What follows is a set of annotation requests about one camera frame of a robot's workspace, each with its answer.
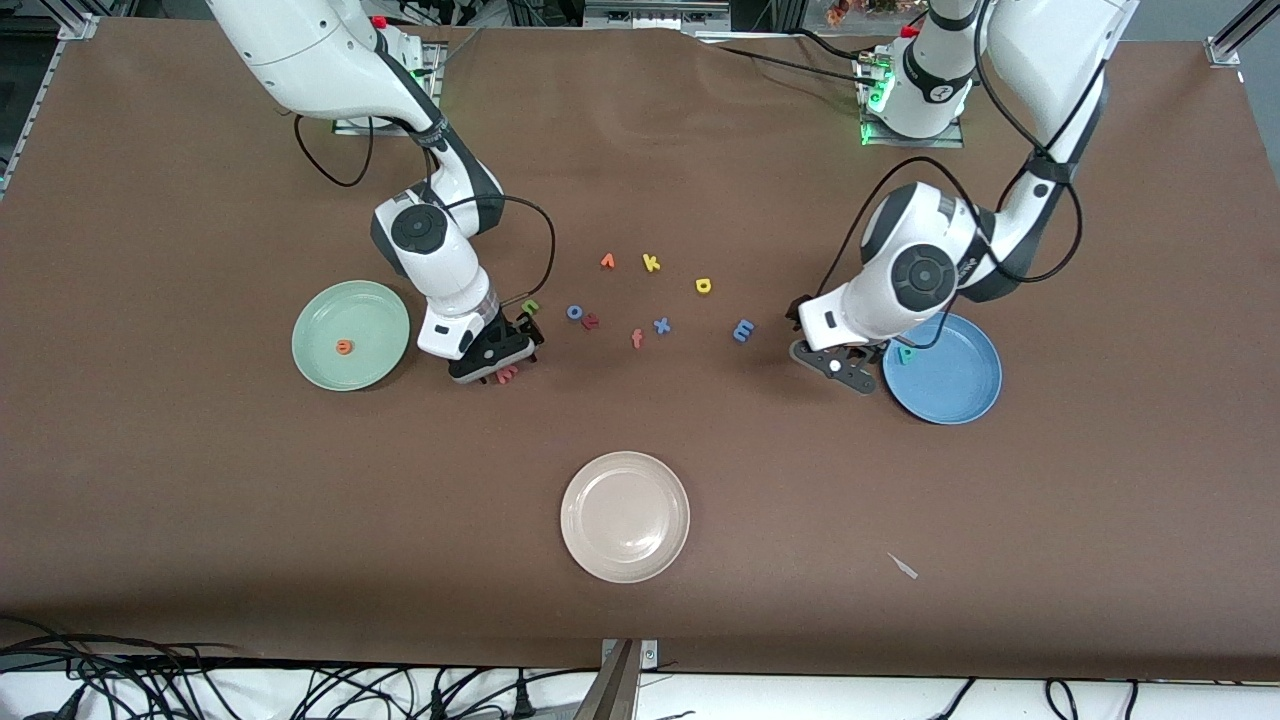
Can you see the pale green plate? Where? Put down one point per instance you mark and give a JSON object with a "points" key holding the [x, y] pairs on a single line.
{"points": [[370, 320]]}

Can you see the beige plate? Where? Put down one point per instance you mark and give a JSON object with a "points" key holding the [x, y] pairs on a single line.
{"points": [[625, 517]]}

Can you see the periwinkle blue letter E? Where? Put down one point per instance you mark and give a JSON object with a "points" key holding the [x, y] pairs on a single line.
{"points": [[743, 330]]}

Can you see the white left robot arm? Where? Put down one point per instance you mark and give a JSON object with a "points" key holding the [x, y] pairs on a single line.
{"points": [[920, 280]]}

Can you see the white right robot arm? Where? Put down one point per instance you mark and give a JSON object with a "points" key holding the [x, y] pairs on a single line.
{"points": [[440, 270]]}

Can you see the grey metal frame block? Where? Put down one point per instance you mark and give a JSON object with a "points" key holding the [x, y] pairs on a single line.
{"points": [[655, 12]]}

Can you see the pink letter w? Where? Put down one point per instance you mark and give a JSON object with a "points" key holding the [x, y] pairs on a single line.
{"points": [[508, 376]]}

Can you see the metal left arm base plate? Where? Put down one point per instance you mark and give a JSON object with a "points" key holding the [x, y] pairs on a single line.
{"points": [[905, 142]]}

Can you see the small white tape scrap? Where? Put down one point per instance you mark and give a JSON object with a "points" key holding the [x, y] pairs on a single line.
{"points": [[903, 566]]}

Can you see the blue plate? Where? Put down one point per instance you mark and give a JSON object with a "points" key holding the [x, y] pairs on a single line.
{"points": [[950, 385]]}

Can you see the teal letter P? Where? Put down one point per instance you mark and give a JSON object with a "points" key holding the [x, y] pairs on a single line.
{"points": [[904, 355]]}

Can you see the metal table clamp bracket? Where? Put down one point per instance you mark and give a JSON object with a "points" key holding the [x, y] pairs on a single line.
{"points": [[622, 680]]}

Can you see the brown table cover sheet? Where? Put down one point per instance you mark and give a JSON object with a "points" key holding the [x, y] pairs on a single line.
{"points": [[640, 150]]}

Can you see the aluminium frame profile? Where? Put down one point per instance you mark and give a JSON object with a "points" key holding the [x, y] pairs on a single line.
{"points": [[1240, 35], [75, 20]]}

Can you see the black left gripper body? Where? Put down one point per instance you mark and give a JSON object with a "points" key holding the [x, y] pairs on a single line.
{"points": [[797, 312]]}

